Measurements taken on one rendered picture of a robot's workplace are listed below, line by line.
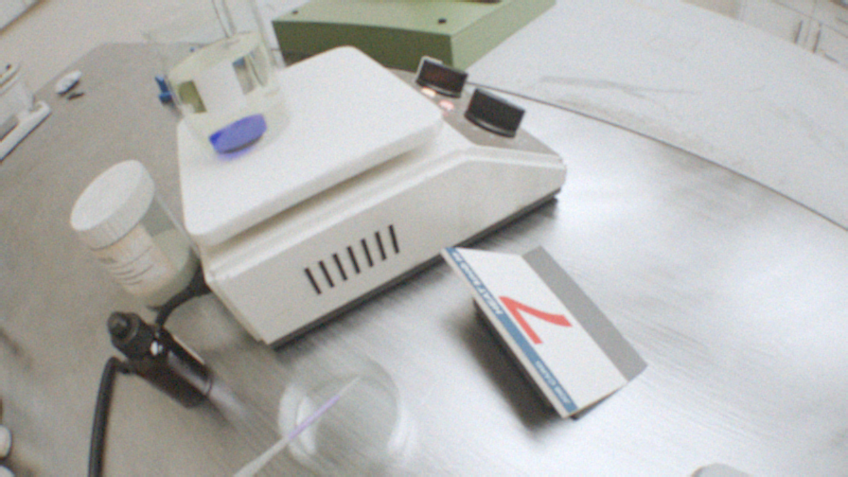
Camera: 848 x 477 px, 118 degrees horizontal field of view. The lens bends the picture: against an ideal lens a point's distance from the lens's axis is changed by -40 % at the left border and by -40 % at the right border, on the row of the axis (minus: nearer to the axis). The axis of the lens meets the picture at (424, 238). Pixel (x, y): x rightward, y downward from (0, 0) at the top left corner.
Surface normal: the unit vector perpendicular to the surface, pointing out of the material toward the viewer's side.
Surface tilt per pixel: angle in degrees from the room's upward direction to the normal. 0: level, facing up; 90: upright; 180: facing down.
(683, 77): 0
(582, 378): 40
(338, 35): 90
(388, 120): 0
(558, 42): 0
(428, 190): 90
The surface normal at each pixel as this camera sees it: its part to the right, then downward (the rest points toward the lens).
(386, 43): -0.58, 0.66
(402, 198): 0.50, 0.62
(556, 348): 0.48, -0.77
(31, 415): -0.12, -0.65
